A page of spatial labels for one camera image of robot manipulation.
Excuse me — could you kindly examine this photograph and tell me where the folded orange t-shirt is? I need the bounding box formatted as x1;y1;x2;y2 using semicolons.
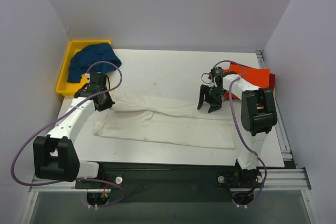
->
223;63;271;88

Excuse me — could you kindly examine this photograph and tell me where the white t-shirt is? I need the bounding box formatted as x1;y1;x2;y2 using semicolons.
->
93;90;235;150

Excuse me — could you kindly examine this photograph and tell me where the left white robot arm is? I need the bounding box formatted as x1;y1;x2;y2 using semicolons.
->
33;73;114;188

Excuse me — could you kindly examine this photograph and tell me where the blue t-shirt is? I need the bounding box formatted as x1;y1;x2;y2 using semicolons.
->
67;43;122;83

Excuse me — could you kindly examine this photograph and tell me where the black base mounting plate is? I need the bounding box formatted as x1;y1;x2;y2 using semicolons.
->
75;162;264;206

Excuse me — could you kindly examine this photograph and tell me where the aluminium frame rail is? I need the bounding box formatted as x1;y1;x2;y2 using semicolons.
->
29;166;311;192

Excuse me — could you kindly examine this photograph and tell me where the yellow plastic bin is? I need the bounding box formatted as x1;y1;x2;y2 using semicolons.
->
55;39;111;97

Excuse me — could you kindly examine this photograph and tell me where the folded dark red t-shirt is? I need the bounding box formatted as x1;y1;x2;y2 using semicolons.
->
269;73;276;91

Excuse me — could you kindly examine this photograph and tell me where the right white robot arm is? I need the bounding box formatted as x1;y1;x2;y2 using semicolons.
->
197;67;278;186

